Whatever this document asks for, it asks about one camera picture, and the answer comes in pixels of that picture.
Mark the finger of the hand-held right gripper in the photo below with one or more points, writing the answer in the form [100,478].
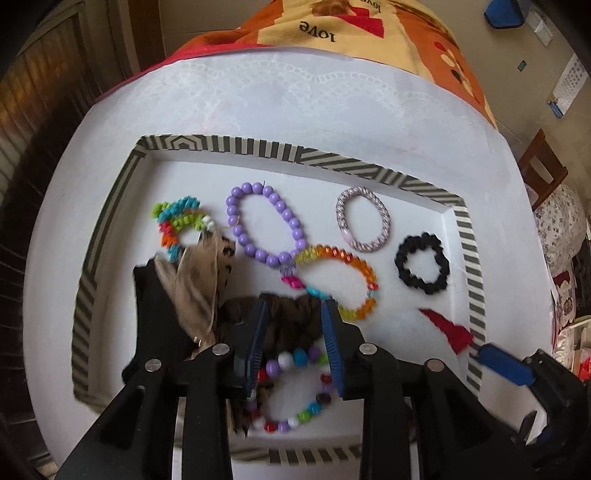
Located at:
[542,429]
[505,364]

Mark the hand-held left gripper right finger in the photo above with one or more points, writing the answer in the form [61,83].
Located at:
[330,346]

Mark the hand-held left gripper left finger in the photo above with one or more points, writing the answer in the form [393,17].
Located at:
[257,350]

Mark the brown scrunchie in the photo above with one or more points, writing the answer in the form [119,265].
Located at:
[291,323]

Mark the small blue hair clip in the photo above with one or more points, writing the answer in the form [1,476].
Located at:
[316,292]

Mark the red satin bow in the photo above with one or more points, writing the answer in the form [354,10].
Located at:
[450,330]

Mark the small pink hair clip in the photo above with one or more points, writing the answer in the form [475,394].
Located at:
[292,280]

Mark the leopard print ribbon bow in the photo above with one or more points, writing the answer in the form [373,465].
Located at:
[198,286]

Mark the black scrunchie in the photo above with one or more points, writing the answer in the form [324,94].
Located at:
[401,270]

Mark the black cloth hair accessory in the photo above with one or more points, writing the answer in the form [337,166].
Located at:
[147,295]

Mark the striped shallow cardboard box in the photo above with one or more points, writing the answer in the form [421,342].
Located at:
[194,143]

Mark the red patterned cushion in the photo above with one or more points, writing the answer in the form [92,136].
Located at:
[563,295]

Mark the floral bedding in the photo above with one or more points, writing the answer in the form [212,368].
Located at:
[558,221]

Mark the wooden chair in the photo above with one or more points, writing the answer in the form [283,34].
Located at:
[545,157]

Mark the white lace tablecloth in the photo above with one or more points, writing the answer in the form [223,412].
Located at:
[277,101]

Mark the orange printed blanket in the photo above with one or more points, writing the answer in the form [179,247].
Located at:
[323,27]

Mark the metal slatted door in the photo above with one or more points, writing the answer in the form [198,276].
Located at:
[37,92]

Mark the blue grey hanging towel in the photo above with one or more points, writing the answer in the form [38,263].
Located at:
[503,14]

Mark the eye chart wall poster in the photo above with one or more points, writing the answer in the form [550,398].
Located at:
[565,87]

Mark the white wall switches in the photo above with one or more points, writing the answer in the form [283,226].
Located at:
[542,30]

